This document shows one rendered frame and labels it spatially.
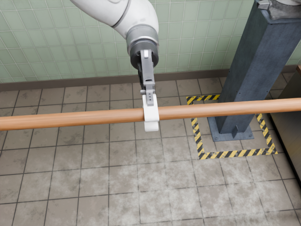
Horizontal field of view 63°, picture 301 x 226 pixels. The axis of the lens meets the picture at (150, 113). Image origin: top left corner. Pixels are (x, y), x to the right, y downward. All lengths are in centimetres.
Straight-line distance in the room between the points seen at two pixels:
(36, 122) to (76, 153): 137
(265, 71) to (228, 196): 84
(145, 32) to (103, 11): 12
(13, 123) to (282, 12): 116
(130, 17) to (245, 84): 100
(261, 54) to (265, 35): 12
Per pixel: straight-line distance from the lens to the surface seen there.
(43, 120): 56
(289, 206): 194
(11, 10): 194
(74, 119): 55
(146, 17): 72
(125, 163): 182
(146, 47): 64
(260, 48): 138
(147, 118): 51
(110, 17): 70
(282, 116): 198
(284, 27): 135
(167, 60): 211
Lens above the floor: 166
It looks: 55 degrees down
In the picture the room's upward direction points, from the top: straight up
